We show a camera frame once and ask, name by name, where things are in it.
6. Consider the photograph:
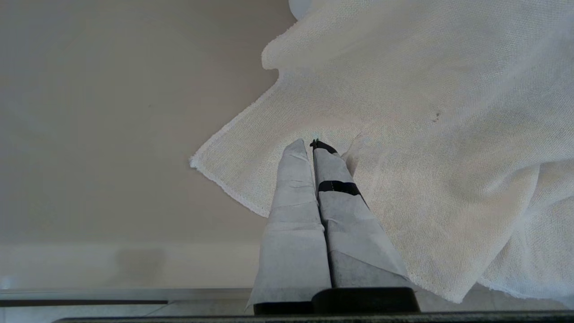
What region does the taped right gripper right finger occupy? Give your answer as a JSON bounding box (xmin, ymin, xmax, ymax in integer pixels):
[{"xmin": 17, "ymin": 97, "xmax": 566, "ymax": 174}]
[{"xmin": 310, "ymin": 138, "xmax": 415, "ymax": 290}]

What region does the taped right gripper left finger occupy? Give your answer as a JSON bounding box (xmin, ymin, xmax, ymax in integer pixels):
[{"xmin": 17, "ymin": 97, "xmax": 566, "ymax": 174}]
[{"xmin": 246, "ymin": 138, "xmax": 332, "ymax": 314}]

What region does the white woven cloth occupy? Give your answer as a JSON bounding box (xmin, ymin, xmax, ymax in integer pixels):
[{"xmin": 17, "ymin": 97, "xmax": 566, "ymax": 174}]
[{"xmin": 189, "ymin": 0, "xmax": 574, "ymax": 310}]

